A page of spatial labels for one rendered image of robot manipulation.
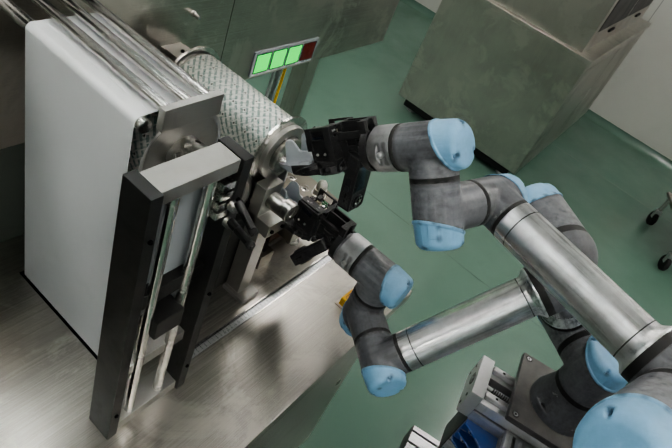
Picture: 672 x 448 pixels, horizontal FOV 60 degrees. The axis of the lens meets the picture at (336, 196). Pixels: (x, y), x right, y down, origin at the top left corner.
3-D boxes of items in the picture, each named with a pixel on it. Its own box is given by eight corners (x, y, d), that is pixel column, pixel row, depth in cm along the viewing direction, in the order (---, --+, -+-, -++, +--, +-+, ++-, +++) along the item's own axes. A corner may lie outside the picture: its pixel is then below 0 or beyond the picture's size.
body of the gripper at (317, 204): (319, 185, 121) (363, 220, 117) (307, 214, 126) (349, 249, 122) (295, 198, 115) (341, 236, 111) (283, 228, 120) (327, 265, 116)
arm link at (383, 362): (627, 300, 103) (380, 408, 112) (595, 253, 111) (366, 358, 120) (621, 268, 95) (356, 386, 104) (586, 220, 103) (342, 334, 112)
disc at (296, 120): (243, 193, 109) (263, 129, 100) (241, 191, 109) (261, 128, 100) (295, 168, 120) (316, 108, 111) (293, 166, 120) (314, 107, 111)
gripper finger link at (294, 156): (274, 139, 106) (315, 134, 100) (283, 170, 107) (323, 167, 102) (263, 143, 103) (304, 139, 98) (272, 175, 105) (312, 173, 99)
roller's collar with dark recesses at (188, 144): (187, 200, 84) (195, 166, 80) (160, 176, 86) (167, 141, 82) (220, 185, 89) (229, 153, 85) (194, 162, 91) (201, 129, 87)
